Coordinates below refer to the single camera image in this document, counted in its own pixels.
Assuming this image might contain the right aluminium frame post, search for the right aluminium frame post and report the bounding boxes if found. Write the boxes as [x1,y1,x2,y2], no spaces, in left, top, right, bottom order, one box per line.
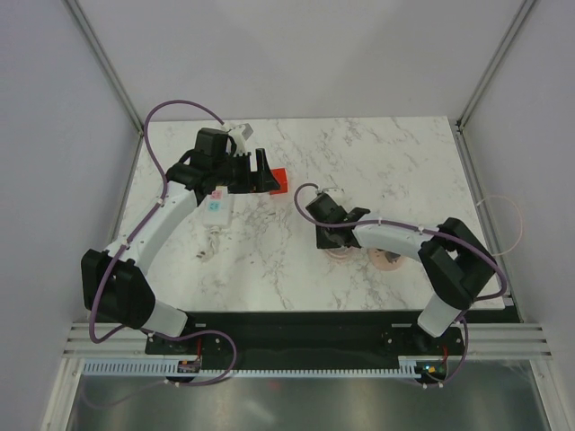
[454,0,538,131]

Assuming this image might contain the left aluminium frame post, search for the left aluminium frame post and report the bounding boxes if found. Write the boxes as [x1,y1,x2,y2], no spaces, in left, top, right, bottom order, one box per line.
[62,0,144,136]

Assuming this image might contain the aluminium frame post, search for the aluminium frame post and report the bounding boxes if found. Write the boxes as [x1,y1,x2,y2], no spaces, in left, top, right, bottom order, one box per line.
[454,0,538,131]
[62,0,144,136]

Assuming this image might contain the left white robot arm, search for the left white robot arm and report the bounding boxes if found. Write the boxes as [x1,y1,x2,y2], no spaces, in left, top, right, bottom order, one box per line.
[81,123,279,353]

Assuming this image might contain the white power strip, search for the white power strip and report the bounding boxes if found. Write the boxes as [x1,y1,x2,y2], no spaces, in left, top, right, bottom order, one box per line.
[202,186,234,228]

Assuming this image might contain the white slotted cable duct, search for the white slotted cable duct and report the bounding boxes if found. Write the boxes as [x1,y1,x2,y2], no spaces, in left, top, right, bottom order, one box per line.
[82,358,421,379]

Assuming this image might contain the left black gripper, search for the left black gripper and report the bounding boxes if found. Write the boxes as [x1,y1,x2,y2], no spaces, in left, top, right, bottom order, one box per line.
[213,149,279,195]

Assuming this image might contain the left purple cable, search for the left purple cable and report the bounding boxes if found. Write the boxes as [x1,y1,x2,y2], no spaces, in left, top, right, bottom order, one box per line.
[87,99,239,387]

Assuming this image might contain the pink thin cord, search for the pink thin cord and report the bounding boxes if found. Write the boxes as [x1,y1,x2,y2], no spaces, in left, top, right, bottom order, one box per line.
[324,194,525,270]

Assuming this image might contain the purple cable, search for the purple cable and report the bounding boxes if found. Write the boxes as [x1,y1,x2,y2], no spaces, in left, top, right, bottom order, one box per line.
[293,182,509,387]
[87,99,239,387]

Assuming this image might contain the aluminium rail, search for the aluminium rail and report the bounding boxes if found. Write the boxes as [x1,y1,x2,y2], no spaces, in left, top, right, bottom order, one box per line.
[63,323,552,360]

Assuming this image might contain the red cube socket adapter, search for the red cube socket adapter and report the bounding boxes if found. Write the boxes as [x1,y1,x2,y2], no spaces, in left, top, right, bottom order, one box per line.
[269,168,289,195]

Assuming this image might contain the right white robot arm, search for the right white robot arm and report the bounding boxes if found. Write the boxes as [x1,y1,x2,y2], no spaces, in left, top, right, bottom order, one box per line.
[305,192,497,354]

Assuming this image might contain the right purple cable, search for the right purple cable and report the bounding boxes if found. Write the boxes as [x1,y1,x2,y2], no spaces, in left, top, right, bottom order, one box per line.
[293,182,509,387]

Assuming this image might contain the pink round socket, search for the pink round socket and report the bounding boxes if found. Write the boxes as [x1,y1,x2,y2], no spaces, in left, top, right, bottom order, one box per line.
[367,249,406,272]

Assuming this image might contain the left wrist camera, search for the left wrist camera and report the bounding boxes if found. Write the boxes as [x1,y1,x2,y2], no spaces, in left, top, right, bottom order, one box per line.
[222,122,253,145]

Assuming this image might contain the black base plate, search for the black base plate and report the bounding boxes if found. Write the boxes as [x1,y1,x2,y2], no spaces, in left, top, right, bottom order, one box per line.
[146,311,464,369]

